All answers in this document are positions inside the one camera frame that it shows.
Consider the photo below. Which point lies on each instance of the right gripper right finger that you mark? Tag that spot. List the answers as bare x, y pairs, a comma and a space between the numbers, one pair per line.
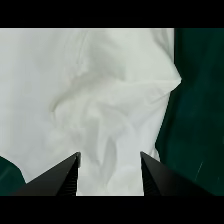
163, 180

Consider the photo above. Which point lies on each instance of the white shirt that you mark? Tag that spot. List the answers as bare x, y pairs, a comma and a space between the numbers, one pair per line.
100, 100

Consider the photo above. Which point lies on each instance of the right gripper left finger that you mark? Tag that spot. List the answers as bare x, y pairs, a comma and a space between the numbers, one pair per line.
60, 178

